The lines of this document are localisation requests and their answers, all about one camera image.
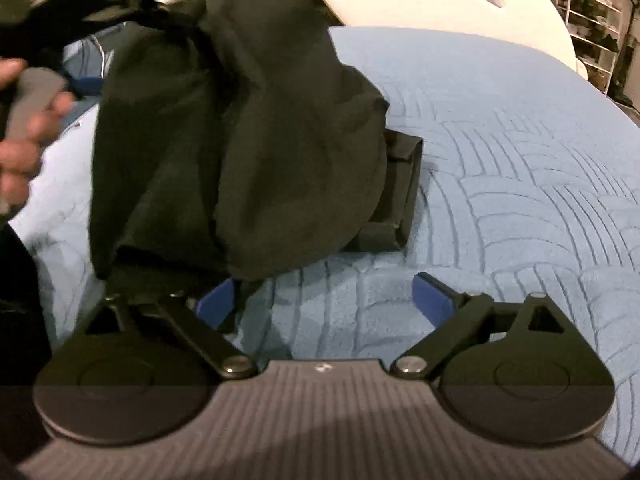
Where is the black garment with striped lining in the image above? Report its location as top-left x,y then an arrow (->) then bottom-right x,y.
89,0 -> 422,297

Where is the person's left hand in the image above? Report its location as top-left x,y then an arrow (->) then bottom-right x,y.
1,58 -> 74,217

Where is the light blue quilted bedspread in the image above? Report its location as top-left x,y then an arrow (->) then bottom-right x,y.
2,27 -> 639,479

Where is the white shelving rack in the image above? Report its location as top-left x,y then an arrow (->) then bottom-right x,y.
555,0 -> 622,93

